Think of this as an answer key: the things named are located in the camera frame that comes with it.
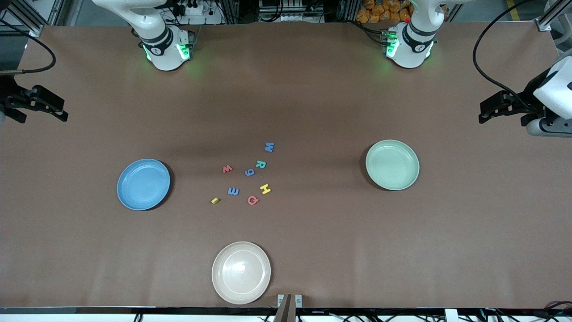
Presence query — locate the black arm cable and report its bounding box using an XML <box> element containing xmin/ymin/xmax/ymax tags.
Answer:
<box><xmin>472</xmin><ymin>0</ymin><xmax>537</xmax><ymax>110</ymax></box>
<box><xmin>0</xmin><ymin>20</ymin><xmax>57</xmax><ymax>74</ymax></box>

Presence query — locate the white power strip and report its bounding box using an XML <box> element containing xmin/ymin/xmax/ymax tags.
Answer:
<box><xmin>177</xmin><ymin>0</ymin><xmax>224</xmax><ymax>25</ymax></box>

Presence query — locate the green plate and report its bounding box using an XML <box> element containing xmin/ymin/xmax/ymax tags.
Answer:
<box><xmin>365</xmin><ymin>140</ymin><xmax>421</xmax><ymax>191</ymax></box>

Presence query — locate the blue plate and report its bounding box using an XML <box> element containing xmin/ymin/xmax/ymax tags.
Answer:
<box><xmin>117</xmin><ymin>159</ymin><xmax>171</xmax><ymax>211</ymax></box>

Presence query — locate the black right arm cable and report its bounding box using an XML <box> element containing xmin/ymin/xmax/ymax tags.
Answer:
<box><xmin>0</xmin><ymin>20</ymin><xmax>57</xmax><ymax>74</ymax></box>

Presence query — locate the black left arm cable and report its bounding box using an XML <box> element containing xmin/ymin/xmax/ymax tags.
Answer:
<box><xmin>472</xmin><ymin>0</ymin><xmax>537</xmax><ymax>110</ymax></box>

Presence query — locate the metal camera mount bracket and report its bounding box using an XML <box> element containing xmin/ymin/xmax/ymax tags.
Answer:
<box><xmin>277</xmin><ymin>294</ymin><xmax>303</xmax><ymax>322</ymax></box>

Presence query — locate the beige plate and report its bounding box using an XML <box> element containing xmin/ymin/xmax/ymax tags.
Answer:
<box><xmin>211</xmin><ymin>241</ymin><xmax>272</xmax><ymax>305</ymax></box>

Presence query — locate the grey electronics rack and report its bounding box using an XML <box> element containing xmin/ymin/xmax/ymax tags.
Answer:
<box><xmin>258</xmin><ymin>0</ymin><xmax>323</xmax><ymax>23</ymax></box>

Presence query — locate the brown table cover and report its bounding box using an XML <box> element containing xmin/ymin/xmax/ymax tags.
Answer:
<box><xmin>0</xmin><ymin>22</ymin><xmax>572</xmax><ymax>310</ymax></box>

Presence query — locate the pile of orange packets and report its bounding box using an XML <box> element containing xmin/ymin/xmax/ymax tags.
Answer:
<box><xmin>356</xmin><ymin>0</ymin><xmax>412</xmax><ymax>24</ymax></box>

